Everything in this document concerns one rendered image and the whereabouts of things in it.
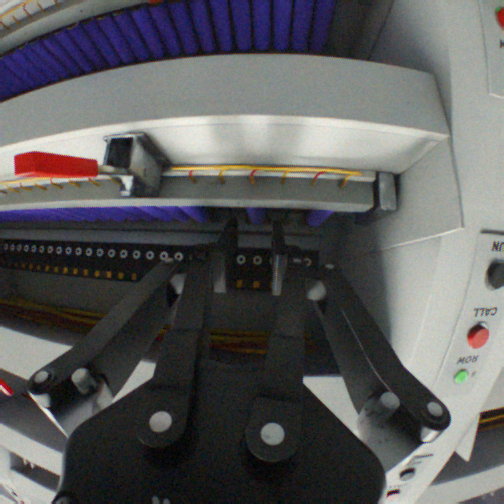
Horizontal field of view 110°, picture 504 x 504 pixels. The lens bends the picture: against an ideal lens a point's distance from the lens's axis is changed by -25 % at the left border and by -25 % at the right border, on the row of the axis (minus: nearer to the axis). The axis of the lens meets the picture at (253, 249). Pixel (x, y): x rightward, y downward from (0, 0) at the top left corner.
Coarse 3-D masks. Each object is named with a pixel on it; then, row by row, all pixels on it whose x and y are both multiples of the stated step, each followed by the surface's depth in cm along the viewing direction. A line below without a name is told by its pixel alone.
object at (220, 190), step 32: (0, 192) 18; (32, 192) 17; (64, 192) 17; (96, 192) 17; (160, 192) 16; (192, 192) 16; (224, 192) 16; (256, 192) 16; (288, 192) 16; (320, 192) 16; (352, 192) 16
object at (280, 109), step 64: (192, 64) 11; (256, 64) 11; (320, 64) 11; (384, 64) 11; (0, 128) 12; (64, 128) 11; (128, 128) 11; (192, 128) 12; (256, 128) 12; (320, 128) 11; (384, 128) 10; (448, 128) 10; (384, 192) 15; (448, 192) 10
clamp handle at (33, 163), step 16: (16, 160) 6; (32, 160) 6; (48, 160) 7; (64, 160) 7; (80, 160) 8; (96, 160) 9; (16, 176) 6; (32, 176) 7; (48, 176) 7; (64, 176) 8; (80, 176) 9; (96, 176) 9; (128, 176) 13; (128, 192) 13
